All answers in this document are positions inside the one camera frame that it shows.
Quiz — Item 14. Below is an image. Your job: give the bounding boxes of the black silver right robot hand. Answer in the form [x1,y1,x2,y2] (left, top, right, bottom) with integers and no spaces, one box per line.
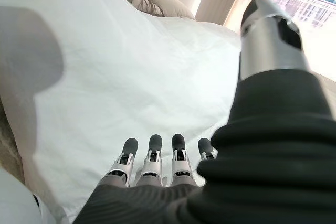
[72,0,336,224]

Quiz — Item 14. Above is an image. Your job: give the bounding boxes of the white duvet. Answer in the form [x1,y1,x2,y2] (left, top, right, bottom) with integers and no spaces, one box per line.
[0,0,242,224]

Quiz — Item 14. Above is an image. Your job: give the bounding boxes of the small beige pillow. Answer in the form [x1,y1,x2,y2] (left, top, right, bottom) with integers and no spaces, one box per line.
[145,0,196,22]

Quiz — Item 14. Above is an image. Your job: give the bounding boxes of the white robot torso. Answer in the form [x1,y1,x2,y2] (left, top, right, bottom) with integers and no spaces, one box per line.
[0,168,55,224]

